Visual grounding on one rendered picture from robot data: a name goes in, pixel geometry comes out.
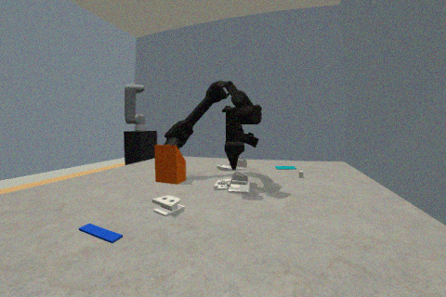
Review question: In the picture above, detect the blue flat rectangular plate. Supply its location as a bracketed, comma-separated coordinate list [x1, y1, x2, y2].
[79, 224, 123, 243]

